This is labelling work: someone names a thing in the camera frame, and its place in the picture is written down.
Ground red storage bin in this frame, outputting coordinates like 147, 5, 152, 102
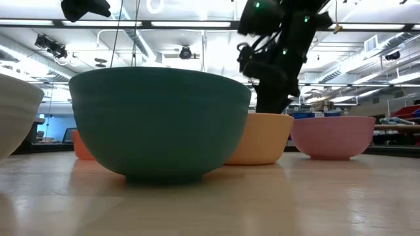
392, 104, 420, 120

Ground small orange bowl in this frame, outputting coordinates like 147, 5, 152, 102
71, 129, 96, 161

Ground yellow peach bowl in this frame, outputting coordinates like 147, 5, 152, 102
224, 112, 295, 166

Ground wooden background table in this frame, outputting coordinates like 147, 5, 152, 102
373, 123, 420, 134

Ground white ceiling air vent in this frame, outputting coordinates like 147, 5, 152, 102
364, 34, 379, 54

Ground pink bowl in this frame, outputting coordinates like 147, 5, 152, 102
289, 115, 377, 161

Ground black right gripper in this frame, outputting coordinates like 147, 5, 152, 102
236, 41, 308, 115

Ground yellow hanging connector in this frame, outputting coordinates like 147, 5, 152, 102
332, 0, 343, 35

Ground black ceiling camera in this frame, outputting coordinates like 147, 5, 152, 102
178, 45, 193, 60

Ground large white bowl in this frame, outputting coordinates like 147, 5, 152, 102
0, 73, 45, 161

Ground blue storage bins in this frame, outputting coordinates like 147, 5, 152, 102
290, 111, 342, 119

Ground dark computer monitor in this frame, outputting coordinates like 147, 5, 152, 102
62, 127, 78, 144

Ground long ceiling light strip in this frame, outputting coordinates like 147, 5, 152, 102
0, 18, 420, 32

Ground thin black hanging cable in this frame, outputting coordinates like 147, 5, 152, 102
110, 0, 125, 68
131, 0, 141, 68

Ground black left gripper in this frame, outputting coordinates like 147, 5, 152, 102
60, 0, 112, 23

